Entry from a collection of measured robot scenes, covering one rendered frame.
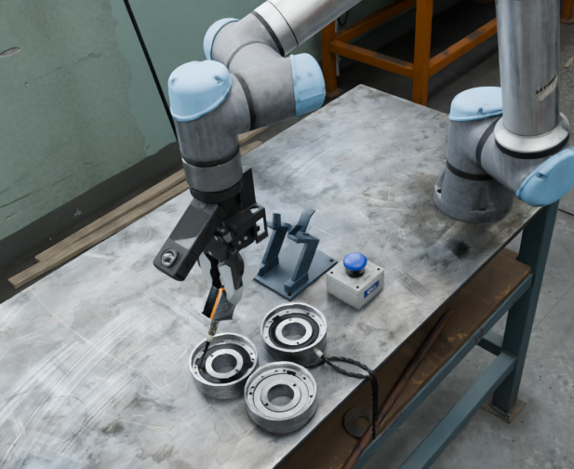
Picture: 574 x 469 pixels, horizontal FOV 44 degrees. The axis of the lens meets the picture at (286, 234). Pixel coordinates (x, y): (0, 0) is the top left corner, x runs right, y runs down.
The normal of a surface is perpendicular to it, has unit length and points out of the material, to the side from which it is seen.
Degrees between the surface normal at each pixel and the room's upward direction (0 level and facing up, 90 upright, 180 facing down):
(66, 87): 90
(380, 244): 0
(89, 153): 90
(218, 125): 90
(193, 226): 32
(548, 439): 0
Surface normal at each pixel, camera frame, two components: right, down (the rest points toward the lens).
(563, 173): 0.46, 0.63
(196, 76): -0.07, -0.77
